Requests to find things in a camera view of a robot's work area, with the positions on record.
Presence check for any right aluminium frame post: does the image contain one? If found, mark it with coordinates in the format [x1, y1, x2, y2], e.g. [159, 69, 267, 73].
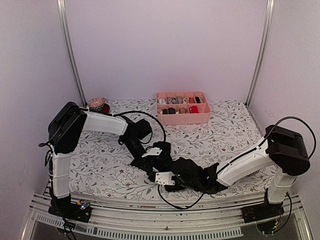
[245, 0, 275, 109]

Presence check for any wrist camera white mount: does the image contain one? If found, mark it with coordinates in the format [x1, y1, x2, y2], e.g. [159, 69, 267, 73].
[141, 147, 162, 158]
[155, 171, 176, 186]

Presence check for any aluminium frame post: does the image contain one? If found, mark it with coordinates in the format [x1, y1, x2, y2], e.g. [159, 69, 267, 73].
[56, 0, 87, 106]
[245, 0, 275, 109]

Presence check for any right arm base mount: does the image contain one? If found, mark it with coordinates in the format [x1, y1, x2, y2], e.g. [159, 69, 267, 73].
[240, 198, 284, 223]

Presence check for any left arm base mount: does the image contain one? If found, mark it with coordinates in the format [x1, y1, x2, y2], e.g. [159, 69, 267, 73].
[48, 195, 92, 223]

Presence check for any black underwear beige waistband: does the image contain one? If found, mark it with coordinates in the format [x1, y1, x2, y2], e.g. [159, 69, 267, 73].
[195, 96, 203, 104]

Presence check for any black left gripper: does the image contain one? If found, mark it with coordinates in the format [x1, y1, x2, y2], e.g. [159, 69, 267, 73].
[122, 137, 155, 176]

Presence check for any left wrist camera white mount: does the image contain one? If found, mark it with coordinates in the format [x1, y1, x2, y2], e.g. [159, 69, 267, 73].
[141, 147, 162, 158]

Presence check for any aluminium front rail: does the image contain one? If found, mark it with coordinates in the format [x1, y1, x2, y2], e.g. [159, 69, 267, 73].
[23, 192, 313, 240]

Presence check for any floral patterned table mat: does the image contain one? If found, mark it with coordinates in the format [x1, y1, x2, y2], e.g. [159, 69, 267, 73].
[48, 98, 285, 202]

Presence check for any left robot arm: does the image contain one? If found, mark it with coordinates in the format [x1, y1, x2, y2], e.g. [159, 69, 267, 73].
[38, 101, 162, 217]

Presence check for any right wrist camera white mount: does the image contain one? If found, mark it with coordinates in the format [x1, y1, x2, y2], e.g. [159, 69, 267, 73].
[155, 171, 176, 186]

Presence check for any pink divided storage box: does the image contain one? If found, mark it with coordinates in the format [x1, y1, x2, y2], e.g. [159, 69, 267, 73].
[155, 91, 212, 125]

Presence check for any black underwear white lettering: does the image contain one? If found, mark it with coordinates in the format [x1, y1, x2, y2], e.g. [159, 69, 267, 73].
[145, 141, 173, 182]

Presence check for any left aluminium frame post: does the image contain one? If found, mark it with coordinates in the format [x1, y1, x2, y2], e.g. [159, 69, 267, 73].
[56, 0, 87, 106]

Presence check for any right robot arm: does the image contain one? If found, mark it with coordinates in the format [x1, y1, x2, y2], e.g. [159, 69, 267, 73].
[156, 116, 315, 218]

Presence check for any red patterned pincushion on saucer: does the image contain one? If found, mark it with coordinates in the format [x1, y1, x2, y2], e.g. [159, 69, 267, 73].
[87, 96, 110, 114]

